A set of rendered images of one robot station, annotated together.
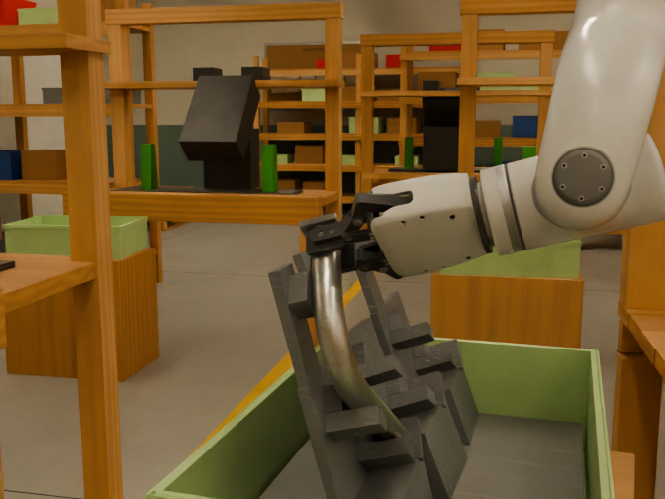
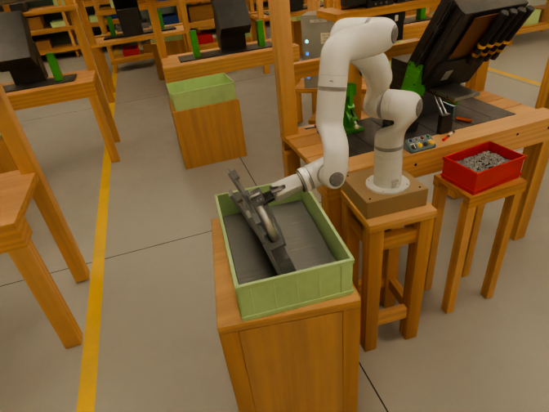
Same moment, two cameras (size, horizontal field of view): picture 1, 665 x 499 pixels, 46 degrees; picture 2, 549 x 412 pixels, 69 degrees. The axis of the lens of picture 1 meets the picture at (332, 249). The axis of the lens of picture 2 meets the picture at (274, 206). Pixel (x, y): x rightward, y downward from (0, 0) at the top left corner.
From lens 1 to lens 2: 0.78 m
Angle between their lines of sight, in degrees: 34
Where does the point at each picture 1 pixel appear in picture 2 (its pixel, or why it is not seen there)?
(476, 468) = (284, 230)
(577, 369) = not seen: hidden behind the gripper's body
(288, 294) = (254, 221)
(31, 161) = not seen: outside the picture
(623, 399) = (288, 167)
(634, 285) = (287, 127)
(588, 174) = (338, 178)
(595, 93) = (336, 158)
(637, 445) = not seen: hidden behind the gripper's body
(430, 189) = (289, 182)
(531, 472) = (300, 226)
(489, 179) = (304, 175)
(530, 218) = (317, 183)
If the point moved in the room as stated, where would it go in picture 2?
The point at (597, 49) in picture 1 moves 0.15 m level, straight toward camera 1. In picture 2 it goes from (333, 143) to (351, 165)
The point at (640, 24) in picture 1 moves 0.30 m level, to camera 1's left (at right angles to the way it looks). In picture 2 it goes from (339, 129) to (254, 158)
